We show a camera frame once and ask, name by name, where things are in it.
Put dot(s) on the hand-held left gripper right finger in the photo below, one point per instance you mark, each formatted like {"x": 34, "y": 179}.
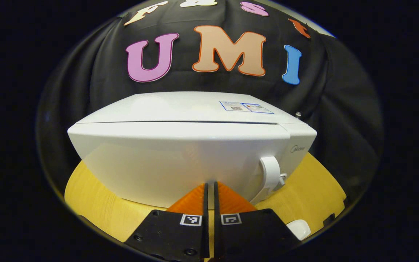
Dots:
{"x": 216, "y": 236}

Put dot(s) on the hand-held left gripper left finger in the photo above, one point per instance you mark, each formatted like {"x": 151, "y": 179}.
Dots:
{"x": 206, "y": 236}

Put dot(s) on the white square plate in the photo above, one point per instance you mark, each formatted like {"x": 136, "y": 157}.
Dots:
{"x": 300, "y": 229}

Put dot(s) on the white microwave oven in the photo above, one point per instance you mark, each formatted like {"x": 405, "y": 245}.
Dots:
{"x": 176, "y": 153}

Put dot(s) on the black backdrop cloth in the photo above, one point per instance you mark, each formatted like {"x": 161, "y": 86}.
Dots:
{"x": 100, "y": 83}

